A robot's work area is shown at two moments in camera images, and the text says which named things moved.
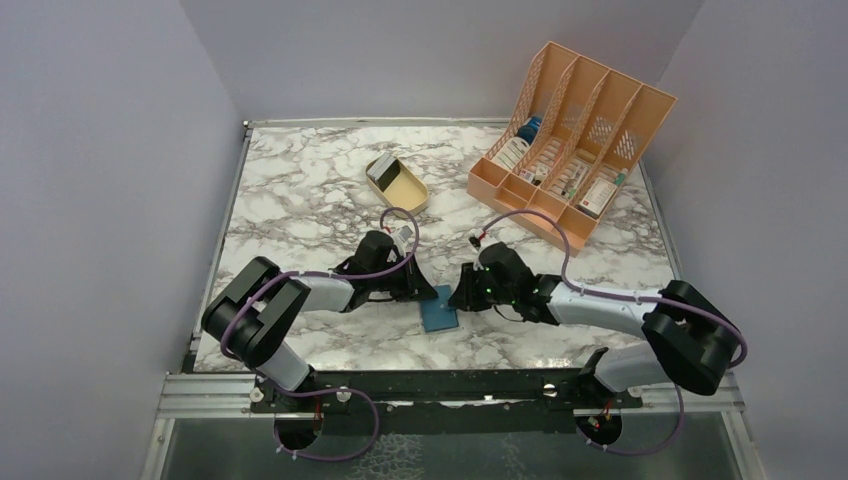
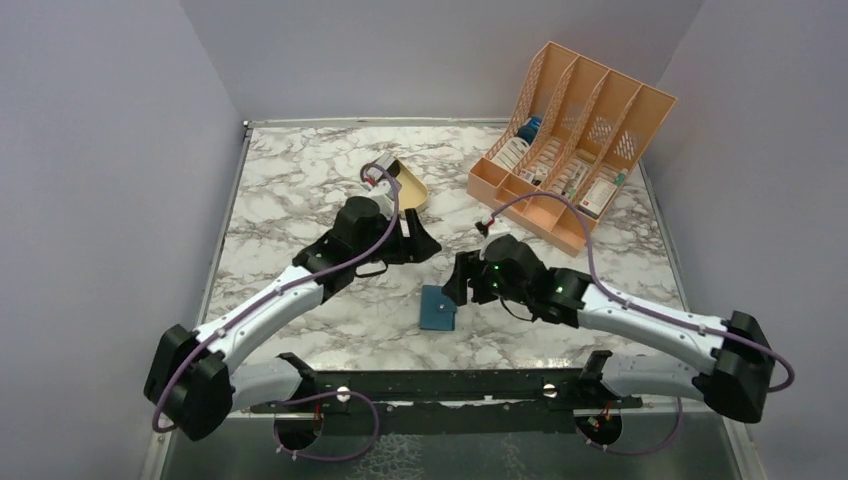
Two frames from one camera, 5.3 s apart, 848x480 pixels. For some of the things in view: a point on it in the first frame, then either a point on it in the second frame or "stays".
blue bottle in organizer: (529, 131) stays
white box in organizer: (511, 152) stays
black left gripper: (416, 286) → (419, 246)
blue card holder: (437, 313) stays
